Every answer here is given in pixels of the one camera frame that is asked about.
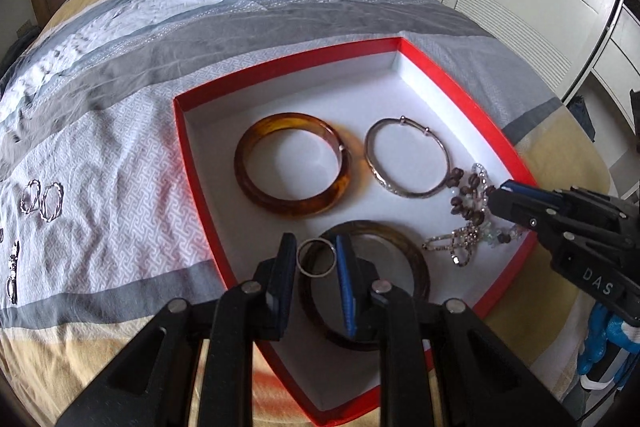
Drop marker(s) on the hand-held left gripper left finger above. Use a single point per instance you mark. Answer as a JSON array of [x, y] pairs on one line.
[[280, 287]]

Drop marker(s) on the wall socket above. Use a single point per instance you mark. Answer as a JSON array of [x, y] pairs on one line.
[[24, 26]]

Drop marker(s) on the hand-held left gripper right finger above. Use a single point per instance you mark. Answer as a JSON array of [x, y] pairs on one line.
[[345, 287]]

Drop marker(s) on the amber bangle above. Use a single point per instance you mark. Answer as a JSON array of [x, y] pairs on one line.
[[300, 204]]

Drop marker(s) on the red cardboard box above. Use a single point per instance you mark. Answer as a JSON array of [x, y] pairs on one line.
[[300, 107]]

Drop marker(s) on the striped duvet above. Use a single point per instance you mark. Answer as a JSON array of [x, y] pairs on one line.
[[150, 57]]

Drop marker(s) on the dark olive bangle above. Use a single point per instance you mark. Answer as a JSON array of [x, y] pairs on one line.
[[420, 272]]

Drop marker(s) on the dark green cloth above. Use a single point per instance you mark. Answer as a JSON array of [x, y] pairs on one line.
[[17, 46]]

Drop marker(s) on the person's right hand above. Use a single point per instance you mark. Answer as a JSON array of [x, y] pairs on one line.
[[600, 342]]

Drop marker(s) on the thin silver bangle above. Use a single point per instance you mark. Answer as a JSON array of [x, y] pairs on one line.
[[385, 184]]

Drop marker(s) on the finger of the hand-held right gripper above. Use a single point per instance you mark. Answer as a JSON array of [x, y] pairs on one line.
[[525, 191], [515, 209]]

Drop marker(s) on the dark blue garment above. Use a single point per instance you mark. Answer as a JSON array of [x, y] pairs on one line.
[[582, 117]]

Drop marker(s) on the silver hoop earring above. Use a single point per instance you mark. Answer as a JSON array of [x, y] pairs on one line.
[[21, 202], [43, 207]]

